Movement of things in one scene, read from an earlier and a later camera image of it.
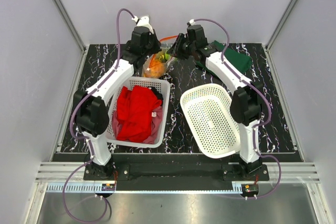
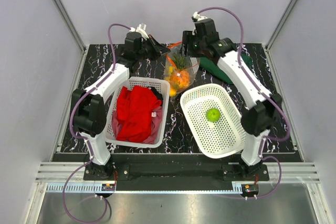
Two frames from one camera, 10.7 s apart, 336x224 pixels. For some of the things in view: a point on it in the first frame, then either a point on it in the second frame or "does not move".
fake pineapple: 156,65 -> 179,78
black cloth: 159,96 does not move
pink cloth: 157,118 does not move
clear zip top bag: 156,65 -> 179,71
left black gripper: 157,44 does not move
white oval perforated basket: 207,110 does not move
